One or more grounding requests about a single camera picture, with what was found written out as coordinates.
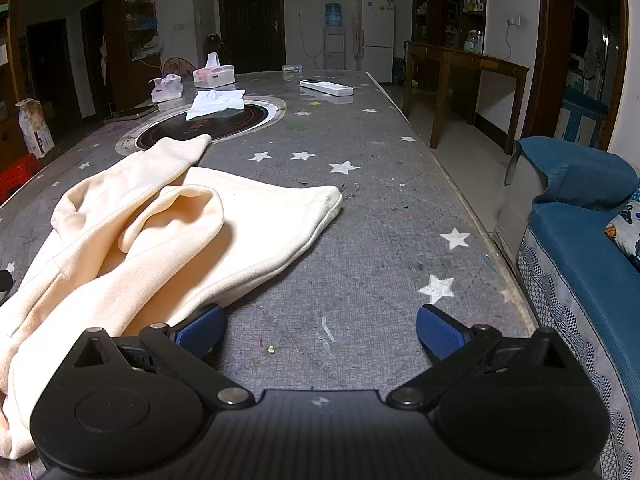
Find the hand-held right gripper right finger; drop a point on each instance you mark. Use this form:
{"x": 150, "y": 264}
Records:
{"x": 440, "y": 332}

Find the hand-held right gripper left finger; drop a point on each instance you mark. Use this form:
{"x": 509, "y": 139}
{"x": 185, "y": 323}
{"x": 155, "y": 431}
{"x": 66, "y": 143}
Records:
{"x": 205, "y": 331}

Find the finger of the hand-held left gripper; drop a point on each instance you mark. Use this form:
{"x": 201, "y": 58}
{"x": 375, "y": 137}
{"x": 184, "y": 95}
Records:
{"x": 5, "y": 287}

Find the cream fleece garment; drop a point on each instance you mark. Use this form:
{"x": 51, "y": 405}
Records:
{"x": 175, "y": 240}

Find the red plastic stool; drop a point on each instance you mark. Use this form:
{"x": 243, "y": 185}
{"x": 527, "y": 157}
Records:
{"x": 17, "y": 172}

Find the grey star tablecloth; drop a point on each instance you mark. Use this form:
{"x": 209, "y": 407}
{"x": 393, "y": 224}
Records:
{"x": 375, "y": 220}

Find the blue sofa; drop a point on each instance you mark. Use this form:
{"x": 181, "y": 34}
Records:
{"x": 575, "y": 260}

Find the brown paper bag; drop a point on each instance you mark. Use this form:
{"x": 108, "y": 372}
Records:
{"x": 35, "y": 130}

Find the round black induction cooker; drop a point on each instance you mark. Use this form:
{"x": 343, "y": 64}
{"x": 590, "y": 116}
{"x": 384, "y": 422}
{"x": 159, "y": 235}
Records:
{"x": 225, "y": 126}

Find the patterned pillow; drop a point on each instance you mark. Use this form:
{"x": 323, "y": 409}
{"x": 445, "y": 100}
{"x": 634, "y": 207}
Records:
{"x": 627, "y": 225}

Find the white tissue paper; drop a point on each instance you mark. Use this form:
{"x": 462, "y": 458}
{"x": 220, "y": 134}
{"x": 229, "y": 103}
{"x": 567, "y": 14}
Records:
{"x": 215, "y": 102}

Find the small pink white tissue box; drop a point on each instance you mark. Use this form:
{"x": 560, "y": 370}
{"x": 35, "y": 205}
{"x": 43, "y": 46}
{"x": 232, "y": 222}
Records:
{"x": 167, "y": 91}

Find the blue cabinet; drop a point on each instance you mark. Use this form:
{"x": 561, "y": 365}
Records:
{"x": 582, "y": 120}

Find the white remote control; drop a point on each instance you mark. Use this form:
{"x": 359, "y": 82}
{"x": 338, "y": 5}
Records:
{"x": 327, "y": 87}

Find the wooden side table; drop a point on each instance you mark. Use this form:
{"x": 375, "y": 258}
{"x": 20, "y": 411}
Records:
{"x": 465, "y": 57}

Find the small tissue packet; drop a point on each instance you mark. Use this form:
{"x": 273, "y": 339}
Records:
{"x": 291, "y": 67}

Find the white plastic bag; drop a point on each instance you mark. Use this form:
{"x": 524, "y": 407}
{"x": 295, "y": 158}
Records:
{"x": 150, "y": 49}

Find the glass jar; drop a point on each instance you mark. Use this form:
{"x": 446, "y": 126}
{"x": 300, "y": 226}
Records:
{"x": 474, "y": 42}

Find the tall dark wooden shelf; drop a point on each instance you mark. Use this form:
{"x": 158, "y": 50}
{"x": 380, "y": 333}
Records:
{"x": 117, "y": 10}

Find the white water dispenser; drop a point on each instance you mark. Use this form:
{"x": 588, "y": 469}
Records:
{"x": 334, "y": 47}

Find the white refrigerator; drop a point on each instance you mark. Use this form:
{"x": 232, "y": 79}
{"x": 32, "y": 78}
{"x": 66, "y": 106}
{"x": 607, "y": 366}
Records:
{"x": 376, "y": 30}

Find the dark wooden door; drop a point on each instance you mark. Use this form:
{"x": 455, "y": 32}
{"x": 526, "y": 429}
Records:
{"x": 250, "y": 15}

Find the blue water bottle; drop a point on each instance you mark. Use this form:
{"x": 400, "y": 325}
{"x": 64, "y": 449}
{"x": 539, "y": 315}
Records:
{"x": 333, "y": 15}

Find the white wall outlet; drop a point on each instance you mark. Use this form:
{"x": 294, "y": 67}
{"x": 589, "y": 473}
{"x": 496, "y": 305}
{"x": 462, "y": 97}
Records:
{"x": 513, "y": 21}

